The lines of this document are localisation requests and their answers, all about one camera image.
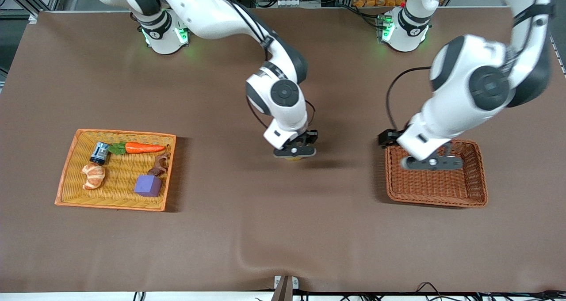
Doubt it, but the brown wicker basket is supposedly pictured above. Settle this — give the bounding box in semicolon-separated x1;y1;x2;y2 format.
384;137;489;209

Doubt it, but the brown table cover sheet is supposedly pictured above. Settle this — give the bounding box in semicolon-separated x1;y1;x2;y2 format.
0;7;566;293

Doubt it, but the brown toy pretzel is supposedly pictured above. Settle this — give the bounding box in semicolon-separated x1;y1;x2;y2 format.
148;152;171;176

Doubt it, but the orange toy carrot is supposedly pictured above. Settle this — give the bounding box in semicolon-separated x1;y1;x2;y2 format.
108;142;167;155

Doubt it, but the purple foam cube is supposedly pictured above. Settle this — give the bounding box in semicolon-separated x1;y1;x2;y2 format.
134;175;162;198

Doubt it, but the orange-rimmed yellow wicker tray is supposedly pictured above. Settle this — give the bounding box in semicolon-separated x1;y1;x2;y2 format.
55;129;177;212

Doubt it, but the blue and black battery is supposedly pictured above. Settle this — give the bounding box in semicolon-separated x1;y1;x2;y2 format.
90;142;110;165

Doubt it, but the toy croissant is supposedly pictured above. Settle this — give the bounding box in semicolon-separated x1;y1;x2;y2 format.
81;163;106;190

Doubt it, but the metal table edge bracket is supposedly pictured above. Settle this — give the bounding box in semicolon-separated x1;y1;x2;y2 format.
274;275;299;301

